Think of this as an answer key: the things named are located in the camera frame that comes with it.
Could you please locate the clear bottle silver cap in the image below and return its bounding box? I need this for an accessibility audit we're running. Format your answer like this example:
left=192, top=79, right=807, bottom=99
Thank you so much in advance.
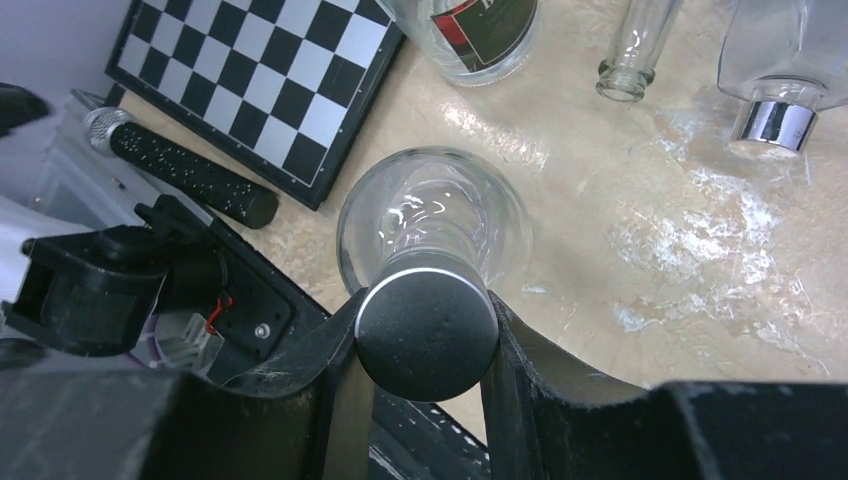
left=378, top=0, right=541, bottom=87

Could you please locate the black table front rail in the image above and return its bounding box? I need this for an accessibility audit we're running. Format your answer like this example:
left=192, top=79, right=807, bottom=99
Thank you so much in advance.
left=132, top=198, right=492, bottom=480

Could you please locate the blue square glass bottle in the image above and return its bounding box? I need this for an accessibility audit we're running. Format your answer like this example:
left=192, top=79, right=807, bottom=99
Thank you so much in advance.
left=717, top=0, right=847, bottom=160

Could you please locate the black speckled microphone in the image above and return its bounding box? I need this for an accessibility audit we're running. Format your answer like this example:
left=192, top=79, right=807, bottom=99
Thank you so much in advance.
left=83, top=107, right=279, bottom=229

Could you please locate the black white checkerboard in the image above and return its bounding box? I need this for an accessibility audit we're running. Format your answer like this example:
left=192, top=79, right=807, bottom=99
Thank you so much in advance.
left=106, top=0, right=404, bottom=209

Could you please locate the clear wine bottle dark label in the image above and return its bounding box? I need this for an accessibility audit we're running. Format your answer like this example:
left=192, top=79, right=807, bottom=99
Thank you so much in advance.
left=595, top=0, right=683, bottom=103

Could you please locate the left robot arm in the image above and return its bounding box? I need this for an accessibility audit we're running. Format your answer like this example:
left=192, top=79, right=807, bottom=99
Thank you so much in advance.
left=1, top=194, right=374, bottom=479

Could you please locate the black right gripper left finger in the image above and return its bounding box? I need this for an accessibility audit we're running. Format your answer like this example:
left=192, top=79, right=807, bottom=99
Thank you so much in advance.
left=1, top=292, right=371, bottom=479

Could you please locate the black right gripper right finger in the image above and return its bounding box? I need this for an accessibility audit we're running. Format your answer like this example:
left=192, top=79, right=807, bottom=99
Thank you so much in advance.
left=481, top=299, right=847, bottom=479

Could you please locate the clear round bottle white cap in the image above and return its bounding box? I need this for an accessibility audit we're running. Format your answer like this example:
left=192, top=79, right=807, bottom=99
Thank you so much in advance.
left=336, top=146, right=533, bottom=402

